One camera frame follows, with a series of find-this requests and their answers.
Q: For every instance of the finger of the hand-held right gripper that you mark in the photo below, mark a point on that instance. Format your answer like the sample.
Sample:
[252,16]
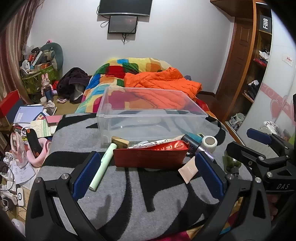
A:
[242,154]
[259,136]

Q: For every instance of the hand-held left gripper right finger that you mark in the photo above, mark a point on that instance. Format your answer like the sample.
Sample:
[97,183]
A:
[209,175]

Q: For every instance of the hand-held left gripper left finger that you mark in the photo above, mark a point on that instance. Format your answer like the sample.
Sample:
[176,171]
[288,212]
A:
[83,177]

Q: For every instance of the pale green tube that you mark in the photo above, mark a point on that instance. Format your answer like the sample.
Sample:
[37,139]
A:
[101,169]

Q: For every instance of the beige tube with white cap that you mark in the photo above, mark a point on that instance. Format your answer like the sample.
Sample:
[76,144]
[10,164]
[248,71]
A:
[188,171]

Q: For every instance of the red envelope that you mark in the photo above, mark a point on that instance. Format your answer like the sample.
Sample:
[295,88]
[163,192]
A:
[150,157]

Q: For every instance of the clear plastic storage box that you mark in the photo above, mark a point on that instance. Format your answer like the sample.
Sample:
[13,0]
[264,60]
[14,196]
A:
[138,120]

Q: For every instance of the person's right hand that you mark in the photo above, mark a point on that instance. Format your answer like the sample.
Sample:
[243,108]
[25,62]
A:
[272,206]

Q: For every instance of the olive green object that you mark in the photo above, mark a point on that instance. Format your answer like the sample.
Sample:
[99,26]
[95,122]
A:
[231,163]

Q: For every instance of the lavender tube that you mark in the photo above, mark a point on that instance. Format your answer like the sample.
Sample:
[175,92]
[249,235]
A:
[204,154]

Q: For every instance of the white sneakers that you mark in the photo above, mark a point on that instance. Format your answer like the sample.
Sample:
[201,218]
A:
[238,119]

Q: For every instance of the white tape roll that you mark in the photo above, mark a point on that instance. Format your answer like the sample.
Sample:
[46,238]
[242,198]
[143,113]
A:
[209,142]

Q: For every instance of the dark cylinder bottle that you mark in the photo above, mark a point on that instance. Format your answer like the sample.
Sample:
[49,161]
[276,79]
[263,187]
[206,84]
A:
[188,141]

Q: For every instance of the pink curved object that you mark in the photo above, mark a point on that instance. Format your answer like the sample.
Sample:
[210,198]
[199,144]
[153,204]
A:
[39,161]

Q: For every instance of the wooden block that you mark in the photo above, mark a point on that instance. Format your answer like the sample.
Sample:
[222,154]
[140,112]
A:
[120,141]

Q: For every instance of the white sliding door with hearts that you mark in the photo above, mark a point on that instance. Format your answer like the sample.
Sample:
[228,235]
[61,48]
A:
[277,88]

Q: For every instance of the grey and black blanket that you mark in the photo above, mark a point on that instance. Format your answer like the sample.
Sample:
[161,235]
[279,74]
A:
[138,197]

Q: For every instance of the black and orange tool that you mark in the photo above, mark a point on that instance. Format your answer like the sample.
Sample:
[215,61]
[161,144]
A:
[33,142]

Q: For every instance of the white pen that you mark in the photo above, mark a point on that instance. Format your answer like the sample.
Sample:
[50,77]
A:
[157,141]

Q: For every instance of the green and white book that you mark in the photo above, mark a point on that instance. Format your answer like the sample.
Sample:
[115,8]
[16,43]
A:
[42,128]

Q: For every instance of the pink notebook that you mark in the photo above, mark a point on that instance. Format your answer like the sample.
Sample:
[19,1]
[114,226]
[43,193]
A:
[53,120]

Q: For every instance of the white device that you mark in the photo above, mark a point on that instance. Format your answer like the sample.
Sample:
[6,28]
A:
[20,196]

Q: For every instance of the wooden wardrobe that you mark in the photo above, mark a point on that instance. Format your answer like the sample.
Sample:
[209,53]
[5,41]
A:
[242,58]

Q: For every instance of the blue book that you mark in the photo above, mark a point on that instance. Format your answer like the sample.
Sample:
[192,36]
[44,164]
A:
[25,114]

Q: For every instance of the grey purple cloth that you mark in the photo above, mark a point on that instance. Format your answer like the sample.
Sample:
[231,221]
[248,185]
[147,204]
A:
[187,77]

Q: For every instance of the dark clothing heap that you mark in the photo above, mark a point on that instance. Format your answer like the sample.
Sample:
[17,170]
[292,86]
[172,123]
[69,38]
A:
[71,81]

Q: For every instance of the rabbit toy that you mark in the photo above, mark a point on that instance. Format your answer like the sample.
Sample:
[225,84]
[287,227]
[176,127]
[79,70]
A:
[47,85]

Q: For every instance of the colourful patchwork quilt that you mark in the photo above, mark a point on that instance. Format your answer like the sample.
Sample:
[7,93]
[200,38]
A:
[108,76]

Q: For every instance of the red box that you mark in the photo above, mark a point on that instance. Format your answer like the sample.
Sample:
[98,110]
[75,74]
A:
[8,103]

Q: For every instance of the green box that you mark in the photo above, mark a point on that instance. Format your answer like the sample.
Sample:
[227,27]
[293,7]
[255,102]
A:
[32,83]

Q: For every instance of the orange down jacket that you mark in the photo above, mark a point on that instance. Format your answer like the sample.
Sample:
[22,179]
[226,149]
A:
[161,78]

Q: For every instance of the black box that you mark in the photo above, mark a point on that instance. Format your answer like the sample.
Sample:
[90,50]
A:
[265,23]

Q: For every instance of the grey curved pillow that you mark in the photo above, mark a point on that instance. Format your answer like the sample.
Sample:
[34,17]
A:
[56,53]

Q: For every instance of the striped pink curtain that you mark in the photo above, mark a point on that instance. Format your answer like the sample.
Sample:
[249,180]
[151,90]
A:
[13,53]

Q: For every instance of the small black monitor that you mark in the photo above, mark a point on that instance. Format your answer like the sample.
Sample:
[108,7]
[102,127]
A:
[122,24]

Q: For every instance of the black wall television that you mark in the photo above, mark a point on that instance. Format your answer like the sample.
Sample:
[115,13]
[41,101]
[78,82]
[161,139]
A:
[124,7]

